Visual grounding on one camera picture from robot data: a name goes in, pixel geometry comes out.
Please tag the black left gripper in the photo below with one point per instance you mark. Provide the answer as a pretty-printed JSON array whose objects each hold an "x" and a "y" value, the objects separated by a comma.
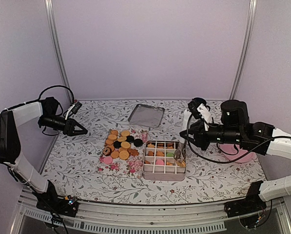
[{"x": 71, "y": 124}]

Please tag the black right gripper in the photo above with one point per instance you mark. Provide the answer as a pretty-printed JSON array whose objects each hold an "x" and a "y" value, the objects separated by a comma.
[{"x": 197, "y": 129}]

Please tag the silver white tongs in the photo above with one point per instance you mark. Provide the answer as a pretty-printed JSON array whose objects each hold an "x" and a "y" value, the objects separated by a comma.
[{"x": 178, "y": 155}]

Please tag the pink sandwich cookie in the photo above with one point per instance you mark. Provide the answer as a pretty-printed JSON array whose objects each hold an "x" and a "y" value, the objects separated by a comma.
[
  {"x": 108, "y": 160},
  {"x": 159, "y": 162}
]

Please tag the orange leaf cookie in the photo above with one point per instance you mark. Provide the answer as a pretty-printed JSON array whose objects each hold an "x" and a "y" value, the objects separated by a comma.
[{"x": 150, "y": 146}]

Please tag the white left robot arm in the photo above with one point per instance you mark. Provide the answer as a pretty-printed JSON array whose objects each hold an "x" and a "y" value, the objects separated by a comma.
[{"x": 11, "y": 155}]

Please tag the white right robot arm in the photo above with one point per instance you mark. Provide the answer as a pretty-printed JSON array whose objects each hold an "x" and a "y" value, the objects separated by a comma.
[{"x": 260, "y": 138}]

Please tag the pink plate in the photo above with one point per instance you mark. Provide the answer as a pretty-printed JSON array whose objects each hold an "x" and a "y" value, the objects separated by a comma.
[{"x": 231, "y": 152}]

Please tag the black sandwich cookie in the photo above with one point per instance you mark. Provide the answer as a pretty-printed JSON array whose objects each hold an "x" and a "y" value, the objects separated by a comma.
[{"x": 138, "y": 142}]

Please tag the pink divided cookie tin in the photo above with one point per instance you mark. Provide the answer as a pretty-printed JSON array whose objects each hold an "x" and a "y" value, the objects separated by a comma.
[{"x": 167, "y": 172}]

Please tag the floral rectangular tray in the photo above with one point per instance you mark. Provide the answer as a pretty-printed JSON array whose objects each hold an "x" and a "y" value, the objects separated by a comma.
[{"x": 127, "y": 158}]

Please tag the silver tin lid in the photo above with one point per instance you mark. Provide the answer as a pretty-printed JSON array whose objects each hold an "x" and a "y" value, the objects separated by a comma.
[{"x": 146, "y": 115}]

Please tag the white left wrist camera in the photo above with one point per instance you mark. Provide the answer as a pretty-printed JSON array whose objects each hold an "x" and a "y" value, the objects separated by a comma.
[{"x": 73, "y": 109}]

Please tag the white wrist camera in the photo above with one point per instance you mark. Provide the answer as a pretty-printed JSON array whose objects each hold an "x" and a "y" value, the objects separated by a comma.
[
  {"x": 200, "y": 110},
  {"x": 73, "y": 109}
]

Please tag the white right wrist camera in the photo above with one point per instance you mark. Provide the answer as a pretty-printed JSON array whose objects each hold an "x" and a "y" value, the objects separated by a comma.
[{"x": 200, "y": 110}]

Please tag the front aluminium rail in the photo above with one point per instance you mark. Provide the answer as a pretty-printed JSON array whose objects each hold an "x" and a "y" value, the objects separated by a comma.
[{"x": 107, "y": 218}]

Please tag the left aluminium frame post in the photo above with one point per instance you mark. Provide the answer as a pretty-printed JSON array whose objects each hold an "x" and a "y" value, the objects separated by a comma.
[{"x": 54, "y": 35}]

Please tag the aluminium frame post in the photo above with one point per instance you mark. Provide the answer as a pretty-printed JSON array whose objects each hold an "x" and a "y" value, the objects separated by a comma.
[
  {"x": 244, "y": 49},
  {"x": 54, "y": 35}
]

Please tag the right aluminium frame post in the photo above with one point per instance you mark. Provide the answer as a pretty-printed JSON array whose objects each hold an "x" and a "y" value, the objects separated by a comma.
[{"x": 244, "y": 49}]

